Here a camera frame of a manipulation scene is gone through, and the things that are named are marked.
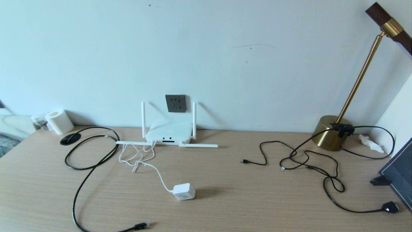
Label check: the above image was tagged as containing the white power adapter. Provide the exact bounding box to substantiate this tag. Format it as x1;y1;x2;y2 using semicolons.
172;183;196;201

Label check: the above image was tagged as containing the white adapter cable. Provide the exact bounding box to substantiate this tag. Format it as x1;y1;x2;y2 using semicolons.
118;141;174;193

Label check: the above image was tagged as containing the black ethernet cable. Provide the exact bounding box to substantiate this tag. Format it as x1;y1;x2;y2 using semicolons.
64;127;151;232

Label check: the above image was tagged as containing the white router with antennas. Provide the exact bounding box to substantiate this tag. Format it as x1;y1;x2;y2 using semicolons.
116;101;219;149

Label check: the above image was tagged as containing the brass desk lamp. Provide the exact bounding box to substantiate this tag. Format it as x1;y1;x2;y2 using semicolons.
312;2;412;151

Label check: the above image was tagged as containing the black round desk grommet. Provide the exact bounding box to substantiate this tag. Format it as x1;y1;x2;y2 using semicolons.
60;133;81;146

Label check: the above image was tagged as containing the white paper roll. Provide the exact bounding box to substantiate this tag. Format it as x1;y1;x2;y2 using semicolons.
45;109;74;135

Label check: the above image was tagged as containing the crumpled white tissue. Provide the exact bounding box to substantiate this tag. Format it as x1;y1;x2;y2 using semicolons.
359;134;385;153

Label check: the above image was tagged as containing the grey wall socket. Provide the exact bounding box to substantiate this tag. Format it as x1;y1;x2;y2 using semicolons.
165;94;187;113

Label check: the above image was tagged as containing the black usb charging cable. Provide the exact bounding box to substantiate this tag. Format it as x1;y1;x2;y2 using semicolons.
240;140;322;171

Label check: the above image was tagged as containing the black cable bundle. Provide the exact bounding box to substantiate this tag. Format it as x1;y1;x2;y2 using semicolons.
288;124;400;214

